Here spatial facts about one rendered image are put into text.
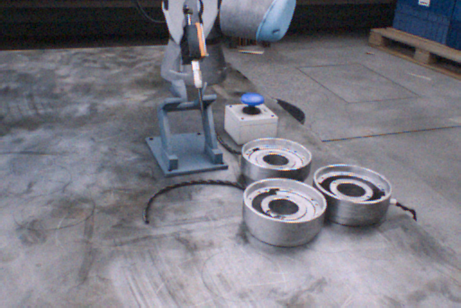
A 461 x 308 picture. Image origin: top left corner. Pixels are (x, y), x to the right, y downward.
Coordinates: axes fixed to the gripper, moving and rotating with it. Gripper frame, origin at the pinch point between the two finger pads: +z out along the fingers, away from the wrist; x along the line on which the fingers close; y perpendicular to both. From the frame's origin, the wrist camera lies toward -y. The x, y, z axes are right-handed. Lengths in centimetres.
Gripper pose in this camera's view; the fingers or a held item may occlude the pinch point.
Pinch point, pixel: (191, 36)
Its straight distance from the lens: 78.6
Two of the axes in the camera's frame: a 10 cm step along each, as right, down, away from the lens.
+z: -0.6, 9.1, 4.2
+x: -9.3, 1.0, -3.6
